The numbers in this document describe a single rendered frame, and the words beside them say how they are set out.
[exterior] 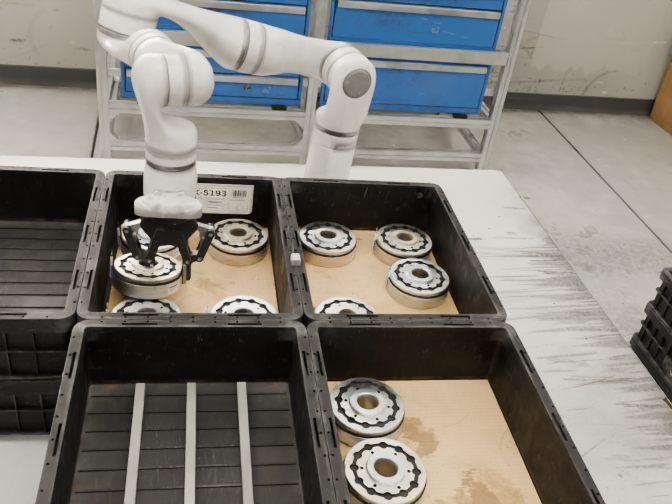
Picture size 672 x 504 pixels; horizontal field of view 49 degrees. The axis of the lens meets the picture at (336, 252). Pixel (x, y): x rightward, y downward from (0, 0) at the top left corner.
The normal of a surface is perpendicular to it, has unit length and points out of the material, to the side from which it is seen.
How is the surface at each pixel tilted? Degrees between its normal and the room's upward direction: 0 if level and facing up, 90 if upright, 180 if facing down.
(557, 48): 90
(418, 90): 90
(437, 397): 0
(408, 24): 90
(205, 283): 0
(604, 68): 90
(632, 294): 0
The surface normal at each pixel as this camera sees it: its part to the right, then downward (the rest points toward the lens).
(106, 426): 0.13, -0.82
